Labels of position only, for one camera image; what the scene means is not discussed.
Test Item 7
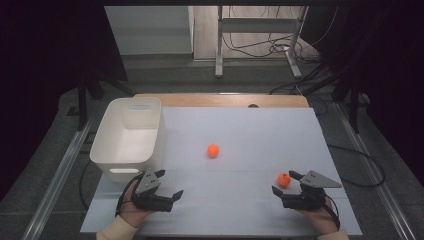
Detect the person's right hand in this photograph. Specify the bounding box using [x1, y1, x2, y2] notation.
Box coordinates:
[298, 196, 340, 236]

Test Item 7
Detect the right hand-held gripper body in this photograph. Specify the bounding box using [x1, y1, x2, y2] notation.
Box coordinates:
[280, 169, 343, 212]

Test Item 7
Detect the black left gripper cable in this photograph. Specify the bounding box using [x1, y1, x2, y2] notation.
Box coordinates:
[114, 179, 142, 218]

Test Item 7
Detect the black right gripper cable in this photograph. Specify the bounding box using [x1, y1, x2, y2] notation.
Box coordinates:
[320, 194, 342, 231]

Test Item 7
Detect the white plastic bin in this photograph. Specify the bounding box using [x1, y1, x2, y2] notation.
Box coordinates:
[89, 96, 167, 184]

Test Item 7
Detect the aluminium floor rail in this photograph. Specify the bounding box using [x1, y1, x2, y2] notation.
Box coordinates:
[21, 119, 95, 240]
[334, 102, 418, 240]

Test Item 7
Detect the white table mat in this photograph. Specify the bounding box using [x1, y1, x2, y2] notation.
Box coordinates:
[79, 106, 363, 237]

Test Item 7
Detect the black metal stand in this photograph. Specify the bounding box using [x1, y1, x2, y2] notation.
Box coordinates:
[65, 64, 136, 132]
[331, 74, 369, 134]

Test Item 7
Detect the small orange fruit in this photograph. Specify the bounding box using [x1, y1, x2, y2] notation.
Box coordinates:
[277, 172, 292, 188]
[206, 143, 220, 159]

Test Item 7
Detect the black looped floor cable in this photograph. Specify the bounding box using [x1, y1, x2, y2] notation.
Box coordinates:
[327, 143, 387, 188]

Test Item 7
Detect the thin black floor cable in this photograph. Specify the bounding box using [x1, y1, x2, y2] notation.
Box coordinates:
[78, 159, 93, 212]

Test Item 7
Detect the person's left hand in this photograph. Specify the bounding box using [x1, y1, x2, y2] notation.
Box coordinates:
[119, 181, 154, 230]

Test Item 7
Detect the tangle of black floor cables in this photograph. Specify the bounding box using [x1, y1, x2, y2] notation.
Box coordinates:
[222, 31, 323, 63]

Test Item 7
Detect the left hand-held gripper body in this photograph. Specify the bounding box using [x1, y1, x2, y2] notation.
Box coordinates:
[130, 168, 175, 213]

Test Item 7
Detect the white cabinet panel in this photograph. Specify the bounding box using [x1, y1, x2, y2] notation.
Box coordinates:
[104, 5, 195, 56]

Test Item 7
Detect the white metal desk frame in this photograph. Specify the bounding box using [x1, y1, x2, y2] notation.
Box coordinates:
[214, 5, 309, 80]

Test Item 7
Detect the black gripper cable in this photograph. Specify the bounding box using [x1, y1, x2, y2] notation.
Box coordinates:
[114, 179, 142, 218]
[320, 194, 342, 231]

